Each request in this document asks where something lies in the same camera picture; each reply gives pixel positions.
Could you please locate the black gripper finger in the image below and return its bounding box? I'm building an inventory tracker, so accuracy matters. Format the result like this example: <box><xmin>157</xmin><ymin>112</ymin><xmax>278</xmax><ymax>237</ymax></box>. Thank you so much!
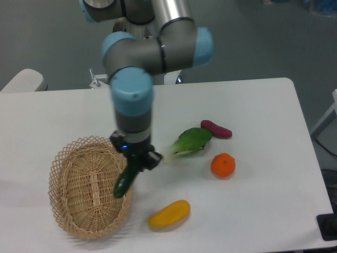
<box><xmin>126</xmin><ymin>155</ymin><xmax>141</xmax><ymax>174</ymax></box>
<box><xmin>144</xmin><ymin>151</ymin><xmax>163</xmax><ymax>170</ymax></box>

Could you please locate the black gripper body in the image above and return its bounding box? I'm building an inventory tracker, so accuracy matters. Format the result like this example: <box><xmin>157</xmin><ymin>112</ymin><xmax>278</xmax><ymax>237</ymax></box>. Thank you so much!
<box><xmin>109</xmin><ymin>131</ymin><xmax>155</xmax><ymax>165</ymax></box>

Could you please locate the dark green cucumber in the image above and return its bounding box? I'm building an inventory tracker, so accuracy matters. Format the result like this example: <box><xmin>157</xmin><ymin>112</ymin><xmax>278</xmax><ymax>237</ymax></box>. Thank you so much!
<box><xmin>113</xmin><ymin>166</ymin><xmax>138</xmax><ymax>199</ymax></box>

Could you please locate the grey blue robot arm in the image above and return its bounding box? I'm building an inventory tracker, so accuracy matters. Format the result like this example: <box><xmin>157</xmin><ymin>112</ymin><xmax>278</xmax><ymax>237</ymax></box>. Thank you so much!
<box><xmin>80</xmin><ymin>1</ymin><xmax>214</xmax><ymax>172</ymax></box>

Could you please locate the woven wicker basket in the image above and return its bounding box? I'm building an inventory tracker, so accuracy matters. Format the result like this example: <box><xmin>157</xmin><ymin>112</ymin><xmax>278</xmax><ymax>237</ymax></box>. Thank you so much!
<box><xmin>48</xmin><ymin>136</ymin><xmax>132</xmax><ymax>240</ymax></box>

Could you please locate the green bok choy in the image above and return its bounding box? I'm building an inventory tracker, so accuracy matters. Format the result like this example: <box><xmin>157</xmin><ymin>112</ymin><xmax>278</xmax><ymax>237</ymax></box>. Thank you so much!
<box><xmin>161</xmin><ymin>127</ymin><xmax>212</xmax><ymax>164</ymax></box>

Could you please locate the yellow mango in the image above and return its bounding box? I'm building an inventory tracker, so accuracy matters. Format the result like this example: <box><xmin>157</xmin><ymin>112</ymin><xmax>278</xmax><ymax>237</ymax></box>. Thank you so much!
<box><xmin>147</xmin><ymin>200</ymin><xmax>191</xmax><ymax>232</ymax></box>

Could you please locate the purple sweet potato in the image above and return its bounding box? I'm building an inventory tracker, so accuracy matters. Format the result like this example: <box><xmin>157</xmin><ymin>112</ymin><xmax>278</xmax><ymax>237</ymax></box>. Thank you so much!
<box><xmin>200</xmin><ymin>120</ymin><xmax>233</xmax><ymax>139</ymax></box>

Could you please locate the orange tangerine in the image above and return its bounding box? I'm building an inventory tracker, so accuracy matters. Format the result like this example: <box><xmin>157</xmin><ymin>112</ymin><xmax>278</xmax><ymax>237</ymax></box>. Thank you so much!
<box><xmin>210</xmin><ymin>153</ymin><xmax>236</xmax><ymax>178</ymax></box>

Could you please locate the white chair armrest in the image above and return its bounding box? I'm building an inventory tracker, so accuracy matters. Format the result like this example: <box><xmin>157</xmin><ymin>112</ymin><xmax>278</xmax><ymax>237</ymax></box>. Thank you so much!
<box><xmin>1</xmin><ymin>69</ymin><xmax>48</xmax><ymax>94</ymax></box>

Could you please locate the black device at table edge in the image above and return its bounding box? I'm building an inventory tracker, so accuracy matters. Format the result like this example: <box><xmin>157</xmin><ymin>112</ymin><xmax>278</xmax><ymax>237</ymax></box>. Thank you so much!
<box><xmin>316</xmin><ymin>213</ymin><xmax>336</xmax><ymax>241</ymax></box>

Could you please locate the white furniture at right edge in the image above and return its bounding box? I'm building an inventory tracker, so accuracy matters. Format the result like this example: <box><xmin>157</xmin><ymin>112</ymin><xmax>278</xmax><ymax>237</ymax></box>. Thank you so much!
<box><xmin>310</xmin><ymin>89</ymin><xmax>336</xmax><ymax>140</ymax></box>

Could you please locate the white metal base frame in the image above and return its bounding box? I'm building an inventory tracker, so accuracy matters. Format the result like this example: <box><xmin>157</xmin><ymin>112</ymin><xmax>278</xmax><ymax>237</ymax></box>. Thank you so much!
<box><xmin>89</xmin><ymin>69</ymin><xmax>183</xmax><ymax>89</ymax></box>

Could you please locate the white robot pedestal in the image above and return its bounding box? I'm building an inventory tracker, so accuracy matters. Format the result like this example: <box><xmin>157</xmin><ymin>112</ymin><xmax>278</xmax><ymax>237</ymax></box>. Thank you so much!
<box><xmin>113</xmin><ymin>17</ymin><xmax>181</xmax><ymax>85</ymax></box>

